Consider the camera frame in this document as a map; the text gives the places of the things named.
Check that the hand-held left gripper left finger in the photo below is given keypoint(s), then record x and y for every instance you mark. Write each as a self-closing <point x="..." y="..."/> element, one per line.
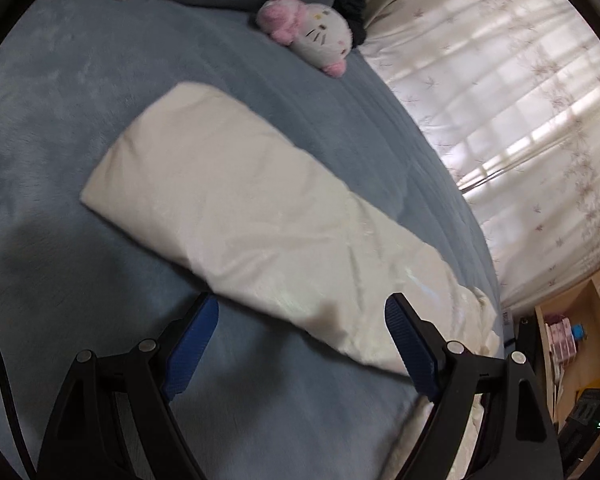
<point x="194" y="342"/>

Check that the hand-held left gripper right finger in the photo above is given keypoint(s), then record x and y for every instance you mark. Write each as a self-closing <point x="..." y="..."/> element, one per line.
<point x="411" y="345"/>

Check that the cream puffer jacket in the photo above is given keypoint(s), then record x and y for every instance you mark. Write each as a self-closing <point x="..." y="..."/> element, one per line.
<point x="240" y="200"/>

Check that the stack of pink boxes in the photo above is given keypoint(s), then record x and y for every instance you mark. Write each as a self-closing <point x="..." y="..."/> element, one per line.
<point x="560" y="340"/>

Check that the wooden shelf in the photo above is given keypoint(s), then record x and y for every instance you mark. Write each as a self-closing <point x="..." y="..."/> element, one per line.
<point x="587" y="360"/>

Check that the black device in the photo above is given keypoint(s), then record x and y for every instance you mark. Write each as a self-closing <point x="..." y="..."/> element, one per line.
<point x="587" y="412"/>

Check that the blue fleece blanket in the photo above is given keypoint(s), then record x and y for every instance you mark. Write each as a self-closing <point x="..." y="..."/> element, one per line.
<point x="70" y="125"/>

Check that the white floral curtain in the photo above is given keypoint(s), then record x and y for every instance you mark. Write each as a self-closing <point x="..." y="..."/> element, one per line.
<point x="505" y="90"/>

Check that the pink white cat plush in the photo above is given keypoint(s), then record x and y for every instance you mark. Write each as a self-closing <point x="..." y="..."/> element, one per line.
<point x="315" y="30"/>

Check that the black cloth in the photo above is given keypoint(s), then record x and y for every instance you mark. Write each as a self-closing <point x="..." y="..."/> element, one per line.
<point x="352" y="10"/>

